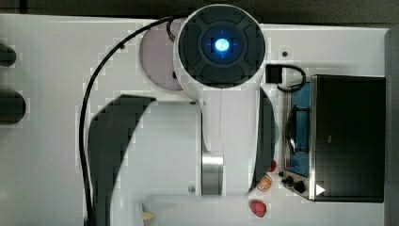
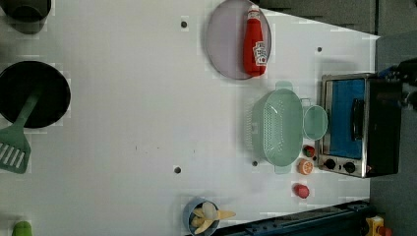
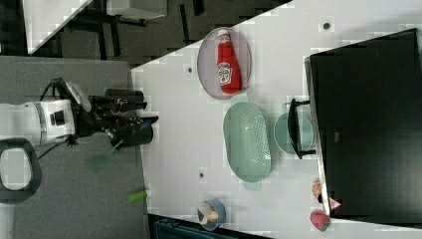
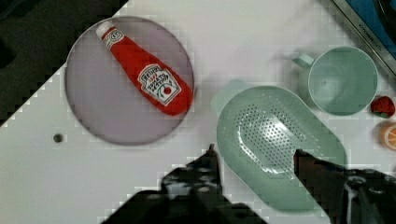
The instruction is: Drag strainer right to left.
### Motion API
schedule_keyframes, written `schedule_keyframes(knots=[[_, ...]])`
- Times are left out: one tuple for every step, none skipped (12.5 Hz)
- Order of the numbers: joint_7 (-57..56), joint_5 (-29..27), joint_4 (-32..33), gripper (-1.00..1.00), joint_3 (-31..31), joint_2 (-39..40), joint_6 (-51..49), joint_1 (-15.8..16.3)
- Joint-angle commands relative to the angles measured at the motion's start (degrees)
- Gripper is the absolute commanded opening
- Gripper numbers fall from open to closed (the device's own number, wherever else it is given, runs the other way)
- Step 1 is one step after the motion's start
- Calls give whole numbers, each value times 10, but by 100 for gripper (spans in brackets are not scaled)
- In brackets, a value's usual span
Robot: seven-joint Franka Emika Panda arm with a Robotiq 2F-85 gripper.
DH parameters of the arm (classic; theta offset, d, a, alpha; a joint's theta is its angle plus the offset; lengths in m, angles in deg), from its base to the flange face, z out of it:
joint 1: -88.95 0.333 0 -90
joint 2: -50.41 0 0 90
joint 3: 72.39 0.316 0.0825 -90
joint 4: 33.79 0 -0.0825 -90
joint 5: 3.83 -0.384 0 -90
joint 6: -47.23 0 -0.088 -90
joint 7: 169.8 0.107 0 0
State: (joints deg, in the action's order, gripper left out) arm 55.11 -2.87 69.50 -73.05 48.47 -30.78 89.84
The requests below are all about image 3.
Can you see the grey round plate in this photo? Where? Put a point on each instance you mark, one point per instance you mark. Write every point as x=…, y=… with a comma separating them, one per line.
x=207, y=59

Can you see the cream wooden piece in bowl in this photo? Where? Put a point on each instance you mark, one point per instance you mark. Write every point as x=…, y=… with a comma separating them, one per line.
x=208, y=212

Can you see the mint green strainer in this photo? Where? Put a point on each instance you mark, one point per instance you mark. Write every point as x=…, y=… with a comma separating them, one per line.
x=247, y=144

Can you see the orange slice toy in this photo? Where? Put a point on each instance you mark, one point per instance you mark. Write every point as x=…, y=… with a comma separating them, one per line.
x=316, y=190

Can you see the blue bowl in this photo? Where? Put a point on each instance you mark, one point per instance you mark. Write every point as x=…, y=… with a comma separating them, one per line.
x=219, y=208

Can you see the red strawberry toy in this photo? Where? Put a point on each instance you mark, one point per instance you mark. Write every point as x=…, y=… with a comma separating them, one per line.
x=320, y=220

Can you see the green spatula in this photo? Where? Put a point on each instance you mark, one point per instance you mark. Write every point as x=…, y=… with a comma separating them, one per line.
x=103, y=158

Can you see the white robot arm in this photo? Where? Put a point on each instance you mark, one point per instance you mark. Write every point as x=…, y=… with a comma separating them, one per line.
x=70, y=115

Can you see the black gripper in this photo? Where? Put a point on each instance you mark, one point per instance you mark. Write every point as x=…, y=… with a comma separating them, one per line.
x=100, y=113

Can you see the red ketchup bottle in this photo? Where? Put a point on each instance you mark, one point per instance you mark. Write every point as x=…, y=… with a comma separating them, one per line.
x=228, y=70

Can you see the mint green mug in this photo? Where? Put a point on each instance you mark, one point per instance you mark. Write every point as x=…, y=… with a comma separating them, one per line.
x=281, y=132

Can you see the black toaster oven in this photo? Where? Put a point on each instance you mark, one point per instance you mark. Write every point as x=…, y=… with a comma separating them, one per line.
x=365, y=102

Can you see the green marker handle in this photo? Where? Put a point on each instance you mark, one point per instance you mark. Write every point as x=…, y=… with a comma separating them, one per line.
x=136, y=196

